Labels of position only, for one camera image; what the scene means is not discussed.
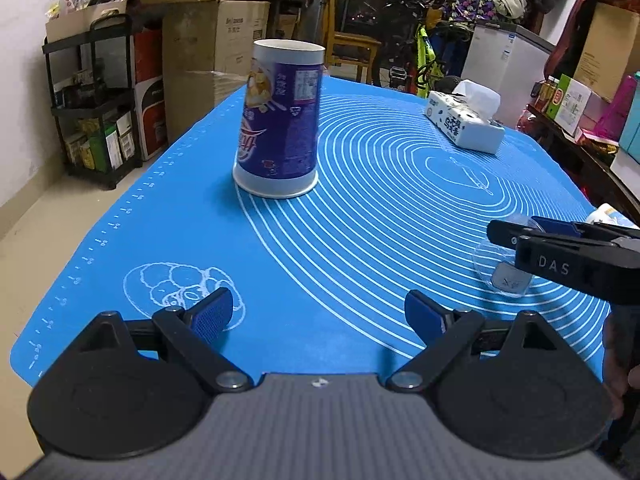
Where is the lower cardboard box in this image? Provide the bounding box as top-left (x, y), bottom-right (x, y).
top-left (163, 0), bottom-right (269, 143)

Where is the green white carton box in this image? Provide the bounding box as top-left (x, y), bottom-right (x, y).
top-left (546, 75), bottom-right (592, 136)

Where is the white tissue box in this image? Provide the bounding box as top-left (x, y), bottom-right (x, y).
top-left (424, 79), bottom-right (506, 155)

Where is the wooden chair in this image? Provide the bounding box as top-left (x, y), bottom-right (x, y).
top-left (321, 0), bottom-right (382, 84)

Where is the clear plastic cup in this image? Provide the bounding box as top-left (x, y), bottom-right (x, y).
top-left (472, 214), bottom-right (533, 298)

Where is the blue silicone mat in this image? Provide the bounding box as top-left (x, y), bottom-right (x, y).
top-left (10, 78), bottom-right (608, 384)

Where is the person's right hand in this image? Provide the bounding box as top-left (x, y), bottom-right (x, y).
top-left (602, 314), bottom-right (640, 419)

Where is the black metal shelf rack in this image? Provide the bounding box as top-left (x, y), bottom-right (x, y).
top-left (42, 13), bottom-right (142, 190)

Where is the purple paper cup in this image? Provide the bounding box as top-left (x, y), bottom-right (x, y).
top-left (232, 39), bottom-right (326, 200)

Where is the black bicycle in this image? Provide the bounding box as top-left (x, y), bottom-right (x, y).
top-left (369, 0), bottom-right (469, 98)

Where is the white paper cup left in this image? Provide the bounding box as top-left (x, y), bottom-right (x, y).
top-left (586, 204), bottom-right (637, 229)

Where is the tall cardboard box right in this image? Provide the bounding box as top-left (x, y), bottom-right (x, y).
top-left (573, 3), bottom-right (639, 102)

